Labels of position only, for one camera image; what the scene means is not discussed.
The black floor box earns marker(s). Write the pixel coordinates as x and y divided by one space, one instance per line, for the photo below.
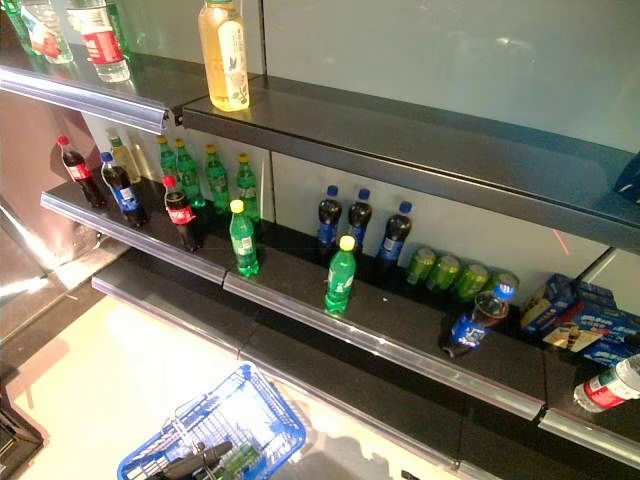
20 440

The small blue snack box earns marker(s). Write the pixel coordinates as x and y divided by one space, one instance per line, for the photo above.
595 295

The cola bottle red label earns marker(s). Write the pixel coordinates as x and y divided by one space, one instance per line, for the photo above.
82 175
181 215

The green soda bottle yellow cap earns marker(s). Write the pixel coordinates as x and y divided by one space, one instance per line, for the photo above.
247 192
166 157
340 282
189 180
243 245
242 457
217 182

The large yellow tea bottle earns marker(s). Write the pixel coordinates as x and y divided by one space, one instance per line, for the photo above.
222 55

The small yellow drink bottle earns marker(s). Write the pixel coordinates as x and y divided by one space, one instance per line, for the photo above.
125 160

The blue yellow snack box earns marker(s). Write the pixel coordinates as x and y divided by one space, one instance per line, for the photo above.
545 305

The blue plastic shopping basket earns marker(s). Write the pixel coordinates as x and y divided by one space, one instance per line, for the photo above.
260 410

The cola bottle blue label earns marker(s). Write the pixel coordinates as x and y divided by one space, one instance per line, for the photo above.
327 220
395 240
475 327
359 215
125 192

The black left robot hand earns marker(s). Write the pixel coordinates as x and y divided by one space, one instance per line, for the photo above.
200 457

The dark shelf without rail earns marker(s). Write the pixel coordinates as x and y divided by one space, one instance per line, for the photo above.
400 145

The black shelf with clear rail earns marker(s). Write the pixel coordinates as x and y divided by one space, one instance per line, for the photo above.
150 235
400 310
90 97
565 395

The green plastic bottle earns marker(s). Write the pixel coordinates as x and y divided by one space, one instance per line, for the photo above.
120 25
17 25

